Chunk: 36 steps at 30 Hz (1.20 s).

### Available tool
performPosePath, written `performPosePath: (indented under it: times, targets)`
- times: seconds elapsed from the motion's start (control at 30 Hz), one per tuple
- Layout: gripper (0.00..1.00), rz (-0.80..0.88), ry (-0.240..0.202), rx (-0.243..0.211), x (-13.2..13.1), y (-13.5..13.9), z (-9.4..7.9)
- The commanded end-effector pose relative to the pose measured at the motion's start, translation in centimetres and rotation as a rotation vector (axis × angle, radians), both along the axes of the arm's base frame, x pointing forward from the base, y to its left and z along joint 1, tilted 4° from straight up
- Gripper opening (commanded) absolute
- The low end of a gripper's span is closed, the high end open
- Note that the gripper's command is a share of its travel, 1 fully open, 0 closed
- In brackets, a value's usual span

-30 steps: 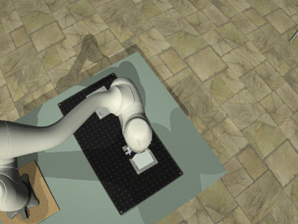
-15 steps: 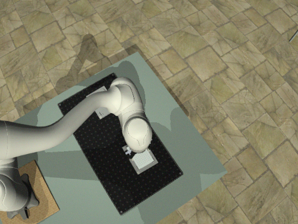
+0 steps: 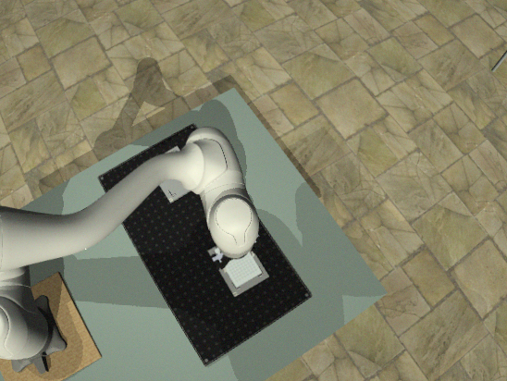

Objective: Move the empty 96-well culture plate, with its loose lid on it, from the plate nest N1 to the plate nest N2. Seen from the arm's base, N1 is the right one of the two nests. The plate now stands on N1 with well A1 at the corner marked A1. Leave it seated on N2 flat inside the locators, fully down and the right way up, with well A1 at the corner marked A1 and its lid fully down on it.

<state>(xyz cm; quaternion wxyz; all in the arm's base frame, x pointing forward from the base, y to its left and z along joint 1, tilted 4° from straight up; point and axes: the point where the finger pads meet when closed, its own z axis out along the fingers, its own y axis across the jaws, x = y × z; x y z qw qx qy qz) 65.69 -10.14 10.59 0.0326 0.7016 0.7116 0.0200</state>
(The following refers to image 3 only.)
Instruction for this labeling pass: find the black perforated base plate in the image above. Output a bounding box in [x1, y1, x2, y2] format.
[98, 123, 313, 366]

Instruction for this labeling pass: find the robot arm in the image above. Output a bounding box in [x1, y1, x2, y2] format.
[0, 127, 259, 374]

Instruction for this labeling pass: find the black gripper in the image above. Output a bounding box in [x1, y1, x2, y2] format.
[211, 234, 262, 273]

